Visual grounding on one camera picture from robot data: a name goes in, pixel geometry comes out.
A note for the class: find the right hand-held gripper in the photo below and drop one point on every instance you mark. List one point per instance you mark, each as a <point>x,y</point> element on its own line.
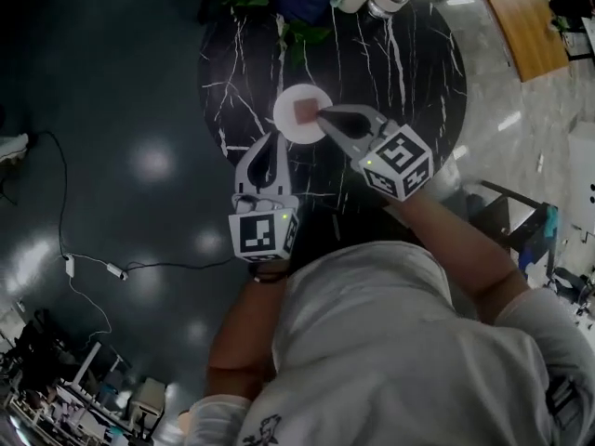
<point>400,161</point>

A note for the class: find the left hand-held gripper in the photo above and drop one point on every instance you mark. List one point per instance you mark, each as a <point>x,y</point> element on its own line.
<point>260,235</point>

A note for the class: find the brown square food piece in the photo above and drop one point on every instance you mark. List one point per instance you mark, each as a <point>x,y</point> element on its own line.
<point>305,111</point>

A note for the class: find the small white round plate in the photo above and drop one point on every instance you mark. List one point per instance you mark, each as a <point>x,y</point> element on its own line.
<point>286,119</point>

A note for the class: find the person's left forearm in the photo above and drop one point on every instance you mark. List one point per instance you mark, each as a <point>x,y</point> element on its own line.
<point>246,332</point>

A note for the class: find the person's right forearm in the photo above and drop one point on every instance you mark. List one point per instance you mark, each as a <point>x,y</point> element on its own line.
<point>460,253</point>

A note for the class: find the black wristband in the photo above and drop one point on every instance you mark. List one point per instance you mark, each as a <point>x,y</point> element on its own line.
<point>267,274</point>

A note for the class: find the white inline adapter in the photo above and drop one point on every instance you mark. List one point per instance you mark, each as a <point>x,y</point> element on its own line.
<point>117,271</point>

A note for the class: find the curved wooden desk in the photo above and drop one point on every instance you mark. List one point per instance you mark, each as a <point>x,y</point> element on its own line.
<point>525,30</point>

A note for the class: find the teal cloth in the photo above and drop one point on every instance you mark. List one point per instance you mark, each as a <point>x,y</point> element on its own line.
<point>551,223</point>

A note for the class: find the white power adapter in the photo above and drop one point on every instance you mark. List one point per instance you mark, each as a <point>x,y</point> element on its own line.
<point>70,265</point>

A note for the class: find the white side cabinet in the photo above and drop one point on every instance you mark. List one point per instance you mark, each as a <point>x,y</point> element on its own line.
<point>581,179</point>

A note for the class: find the black office chair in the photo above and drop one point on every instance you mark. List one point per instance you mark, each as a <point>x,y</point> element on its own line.
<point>574,12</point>

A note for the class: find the grey chair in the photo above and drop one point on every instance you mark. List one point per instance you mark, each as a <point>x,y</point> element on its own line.
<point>146,404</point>

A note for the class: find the cluttered workbench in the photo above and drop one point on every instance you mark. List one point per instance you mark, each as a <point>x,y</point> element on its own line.
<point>60,407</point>

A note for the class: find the black metal frame stand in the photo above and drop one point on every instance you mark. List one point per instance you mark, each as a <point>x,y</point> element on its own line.
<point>511,221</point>

